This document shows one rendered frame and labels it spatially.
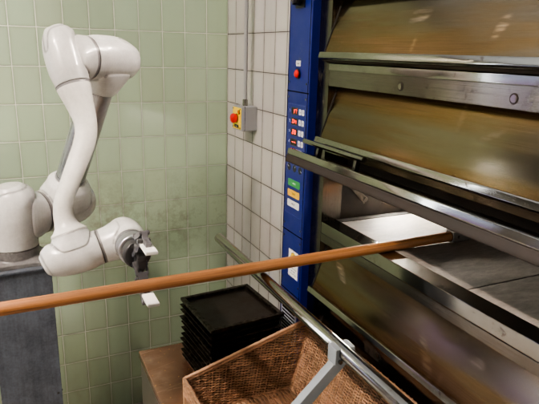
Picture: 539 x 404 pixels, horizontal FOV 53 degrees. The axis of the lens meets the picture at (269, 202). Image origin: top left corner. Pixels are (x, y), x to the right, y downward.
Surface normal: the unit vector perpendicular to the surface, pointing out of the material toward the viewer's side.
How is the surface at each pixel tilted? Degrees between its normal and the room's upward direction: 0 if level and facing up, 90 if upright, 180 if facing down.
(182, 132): 90
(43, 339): 90
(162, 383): 0
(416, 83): 90
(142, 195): 90
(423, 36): 70
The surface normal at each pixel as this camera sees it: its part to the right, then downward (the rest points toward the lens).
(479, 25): -0.84, -0.25
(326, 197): 0.42, 0.26
